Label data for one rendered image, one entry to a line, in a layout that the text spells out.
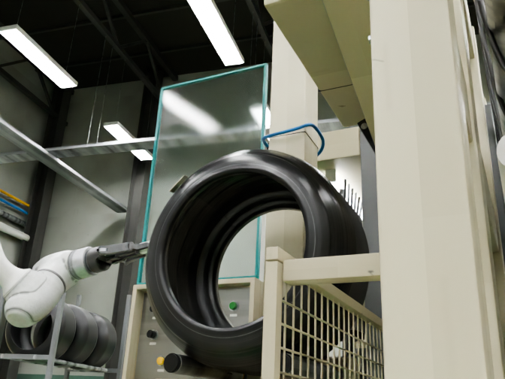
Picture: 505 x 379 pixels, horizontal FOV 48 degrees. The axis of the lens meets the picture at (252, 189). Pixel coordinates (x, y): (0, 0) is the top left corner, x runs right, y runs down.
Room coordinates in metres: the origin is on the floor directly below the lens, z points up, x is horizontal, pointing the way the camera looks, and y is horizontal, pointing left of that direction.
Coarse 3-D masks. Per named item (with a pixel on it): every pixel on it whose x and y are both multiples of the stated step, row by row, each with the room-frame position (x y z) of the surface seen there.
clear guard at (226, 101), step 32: (160, 96) 2.30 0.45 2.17; (192, 96) 2.22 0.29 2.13; (224, 96) 2.15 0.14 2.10; (256, 96) 2.08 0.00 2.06; (160, 128) 2.30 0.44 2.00; (192, 128) 2.22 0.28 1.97; (224, 128) 2.15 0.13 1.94; (256, 128) 2.08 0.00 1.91; (160, 160) 2.29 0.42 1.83; (192, 160) 2.21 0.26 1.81; (160, 192) 2.28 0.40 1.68; (256, 224) 2.07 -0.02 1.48; (224, 256) 2.13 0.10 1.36; (256, 256) 2.06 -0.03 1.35
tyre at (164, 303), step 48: (192, 192) 1.35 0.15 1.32; (240, 192) 1.55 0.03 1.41; (288, 192) 1.51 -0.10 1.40; (336, 192) 1.24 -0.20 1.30; (192, 240) 1.59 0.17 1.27; (336, 240) 1.20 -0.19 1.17; (192, 288) 1.62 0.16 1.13; (192, 336) 1.34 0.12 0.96; (240, 336) 1.28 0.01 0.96; (288, 336) 1.25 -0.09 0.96; (336, 336) 1.36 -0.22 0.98
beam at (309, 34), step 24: (288, 0) 0.98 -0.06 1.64; (312, 0) 0.97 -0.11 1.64; (288, 24) 1.06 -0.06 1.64; (312, 24) 1.06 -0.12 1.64; (312, 48) 1.15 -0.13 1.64; (336, 48) 1.14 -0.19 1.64; (312, 72) 1.25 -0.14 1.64; (336, 72) 1.24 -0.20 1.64; (336, 96) 1.36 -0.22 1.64; (360, 120) 1.49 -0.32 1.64
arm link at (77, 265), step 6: (72, 252) 1.62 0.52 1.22; (78, 252) 1.61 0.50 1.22; (84, 252) 1.60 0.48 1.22; (72, 258) 1.61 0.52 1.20; (78, 258) 1.60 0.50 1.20; (84, 258) 1.60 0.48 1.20; (72, 264) 1.61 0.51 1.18; (78, 264) 1.60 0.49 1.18; (84, 264) 1.60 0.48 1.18; (72, 270) 1.62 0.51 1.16; (78, 270) 1.61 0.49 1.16; (84, 270) 1.61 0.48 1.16; (90, 270) 1.63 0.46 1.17; (78, 276) 1.64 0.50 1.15; (84, 276) 1.64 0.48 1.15; (90, 276) 1.64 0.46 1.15
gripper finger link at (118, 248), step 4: (112, 244) 1.54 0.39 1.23; (116, 244) 1.54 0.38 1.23; (120, 244) 1.54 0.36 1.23; (124, 244) 1.53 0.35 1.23; (128, 244) 1.54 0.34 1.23; (108, 248) 1.54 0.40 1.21; (112, 248) 1.54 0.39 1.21; (116, 248) 1.54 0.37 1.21; (120, 248) 1.54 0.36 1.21; (124, 248) 1.53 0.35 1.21; (132, 248) 1.53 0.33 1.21; (100, 252) 1.54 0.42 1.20; (104, 252) 1.54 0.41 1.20; (108, 252) 1.54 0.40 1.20; (112, 252) 1.54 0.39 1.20; (116, 252) 1.54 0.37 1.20; (120, 252) 1.54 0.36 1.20; (124, 252) 1.54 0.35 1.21
